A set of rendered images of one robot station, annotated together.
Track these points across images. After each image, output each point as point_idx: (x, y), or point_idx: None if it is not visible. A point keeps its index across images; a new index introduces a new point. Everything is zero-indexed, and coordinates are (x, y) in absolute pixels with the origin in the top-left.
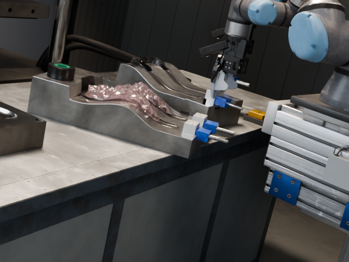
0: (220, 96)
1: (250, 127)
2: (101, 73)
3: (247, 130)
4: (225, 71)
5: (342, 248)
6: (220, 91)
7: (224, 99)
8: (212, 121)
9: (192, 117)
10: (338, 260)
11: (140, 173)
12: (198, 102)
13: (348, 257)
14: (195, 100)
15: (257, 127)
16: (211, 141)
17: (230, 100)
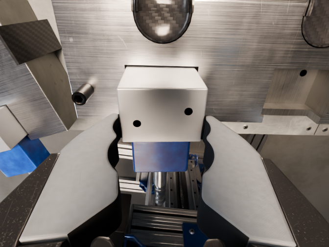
0: (151, 143)
1: (309, 121)
2: None
3: (266, 129)
4: (226, 245)
5: (169, 203)
6: (195, 131)
7: (137, 165)
8: (19, 159)
9: (23, 81)
10: (169, 193)
11: None
12: (82, 62)
13: (164, 205)
14: (91, 32)
15: (328, 130)
16: (74, 124)
17: (172, 171)
